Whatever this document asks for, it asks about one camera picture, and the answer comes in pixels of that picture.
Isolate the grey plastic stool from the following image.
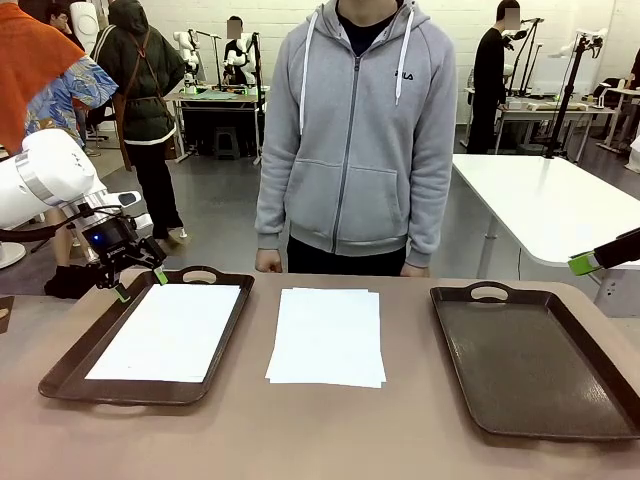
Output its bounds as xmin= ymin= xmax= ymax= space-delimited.
xmin=214 ymin=126 xmax=240 ymax=160

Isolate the white table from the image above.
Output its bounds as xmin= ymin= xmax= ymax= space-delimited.
xmin=449 ymin=153 xmax=640 ymax=317

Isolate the black camera frame stand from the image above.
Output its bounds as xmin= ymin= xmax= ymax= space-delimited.
xmin=514 ymin=17 xmax=546 ymax=99

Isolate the black bundle on floor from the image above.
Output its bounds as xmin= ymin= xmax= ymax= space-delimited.
xmin=43 ymin=263 xmax=114 ymax=300

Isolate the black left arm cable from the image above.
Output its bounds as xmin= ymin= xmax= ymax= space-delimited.
xmin=0 ymin=212 xmax=96 ymax=244

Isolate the standing person in black clothes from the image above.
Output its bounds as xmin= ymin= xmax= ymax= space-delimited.
xmin=467 ymin=0 xmax=522 ymax=155

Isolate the white round-faced appliance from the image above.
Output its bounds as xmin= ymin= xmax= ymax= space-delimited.
xmin=68 ymin=0 xmax=104 ymax=56

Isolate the brown plastic tray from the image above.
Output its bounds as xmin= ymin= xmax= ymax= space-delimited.
xmin=429 ymin=281 xmax=640 ymax=442
xmin=38 ymin=265 xmax=256 ymax=407

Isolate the background person with dark hair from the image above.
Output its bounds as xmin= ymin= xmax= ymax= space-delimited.
xmin=47 ymin=3 xmax=86 ymax=51

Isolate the background desk with black panel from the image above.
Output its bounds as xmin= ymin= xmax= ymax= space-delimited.
xmin=164 ymin=88 xmax=271 ymax=164

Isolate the background person in black shirt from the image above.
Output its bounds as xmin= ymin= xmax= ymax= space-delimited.
xmin=223 ymin=15 xmax=251 ymax=84

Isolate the background white desk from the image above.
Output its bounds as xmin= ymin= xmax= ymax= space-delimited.
xmin=464 ymin=88 xmax=617 ymax=155

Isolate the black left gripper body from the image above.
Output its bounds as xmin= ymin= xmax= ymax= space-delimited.
xmin=79 ymin=215 xmax=147 ymax=264

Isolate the person in dark green jacket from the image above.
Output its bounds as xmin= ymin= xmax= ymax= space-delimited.
xmin=94 ymin=0 xmax=189 ymax=246

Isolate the white round stand base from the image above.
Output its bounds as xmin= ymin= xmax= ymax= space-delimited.
xmin=0 ymin=243 xmax=27 ymax=271

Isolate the white A4 paper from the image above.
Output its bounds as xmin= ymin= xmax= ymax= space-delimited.
xmin=84 ymin=283 xmax=242 ymax=385
xmin=264 ymin=287 xmax=388 ymax=390

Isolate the grey-sleeved right forearm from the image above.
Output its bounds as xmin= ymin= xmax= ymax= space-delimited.
xmin=254 ymin=164 xmax=291 ymax=251

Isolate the person's right hand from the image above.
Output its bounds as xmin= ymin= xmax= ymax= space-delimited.
xmin=255 ymin=247 xmax=285 ymax=274

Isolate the white height-adjustable desk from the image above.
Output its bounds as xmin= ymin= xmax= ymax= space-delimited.
xmin=592 ymin=82 xmax=640 ymax=151

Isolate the person in grey hoodie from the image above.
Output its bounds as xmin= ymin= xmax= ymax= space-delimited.
xmin=254 ymin=0 xmax=459 ymax=277

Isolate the black tripod stand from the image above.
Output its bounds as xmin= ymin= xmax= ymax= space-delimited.
xmin=543 ymin=32 xmax=594 ymax=160

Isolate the grey-sleeved left forearm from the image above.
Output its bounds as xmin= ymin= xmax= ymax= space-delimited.
xmin=404 ymin=184 xmax=454 ymax=269

